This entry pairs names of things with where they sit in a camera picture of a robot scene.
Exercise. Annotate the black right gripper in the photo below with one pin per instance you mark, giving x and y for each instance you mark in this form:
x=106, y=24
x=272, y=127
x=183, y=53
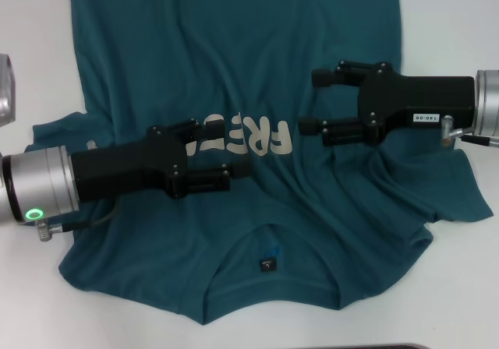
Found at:
x=421, y=99

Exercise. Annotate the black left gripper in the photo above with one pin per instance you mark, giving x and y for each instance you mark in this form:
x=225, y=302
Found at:
x=117, y=170

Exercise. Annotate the teal blue printed t-shirt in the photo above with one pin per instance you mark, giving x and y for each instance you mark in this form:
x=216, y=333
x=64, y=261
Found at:
x=234, y=53

